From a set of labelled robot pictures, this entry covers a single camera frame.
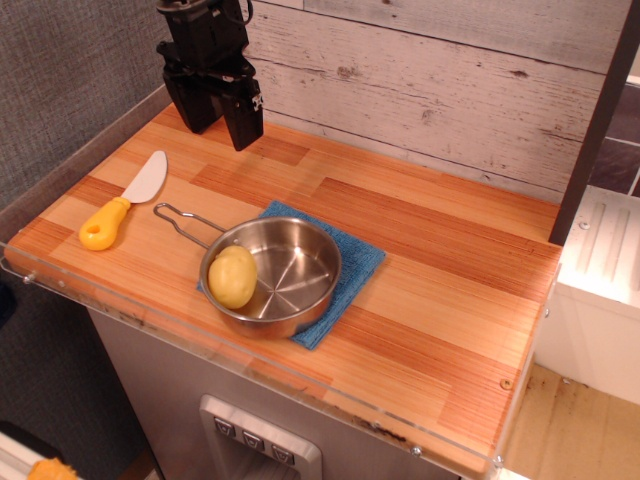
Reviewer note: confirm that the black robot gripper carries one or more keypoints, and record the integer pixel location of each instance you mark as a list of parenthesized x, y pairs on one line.
[(205, 70)]

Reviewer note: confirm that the yellow toy potato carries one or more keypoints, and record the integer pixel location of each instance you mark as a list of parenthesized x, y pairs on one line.
[(232, 277)]

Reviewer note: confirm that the stainless steel pan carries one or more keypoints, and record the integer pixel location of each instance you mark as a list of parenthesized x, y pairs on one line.
[(298, 268)]

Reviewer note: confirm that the blue cloth mat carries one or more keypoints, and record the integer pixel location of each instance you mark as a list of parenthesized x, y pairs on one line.
[(359, 262)]

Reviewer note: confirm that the grey toy fridge cabinet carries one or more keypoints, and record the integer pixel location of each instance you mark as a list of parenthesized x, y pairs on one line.
[(164, 384)]

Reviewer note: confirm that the clear acrylic table guard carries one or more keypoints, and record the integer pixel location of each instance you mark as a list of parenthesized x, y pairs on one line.
[(431, 355)]

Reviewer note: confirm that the silver dispenser button panel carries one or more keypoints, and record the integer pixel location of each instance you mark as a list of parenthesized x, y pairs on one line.
[(245, 446)]

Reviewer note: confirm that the yellow object bottom corner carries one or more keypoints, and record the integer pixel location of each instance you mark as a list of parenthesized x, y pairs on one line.
[(51, 469)]

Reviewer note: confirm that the white toy sink unit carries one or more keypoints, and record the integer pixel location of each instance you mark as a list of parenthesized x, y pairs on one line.
[(590, 327)]

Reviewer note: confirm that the yellow handled toy knife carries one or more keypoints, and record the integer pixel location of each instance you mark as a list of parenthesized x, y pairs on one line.
[(100, 231)]

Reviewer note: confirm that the dark vertical post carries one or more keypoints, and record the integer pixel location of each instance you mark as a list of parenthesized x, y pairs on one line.
[(609, 97)]

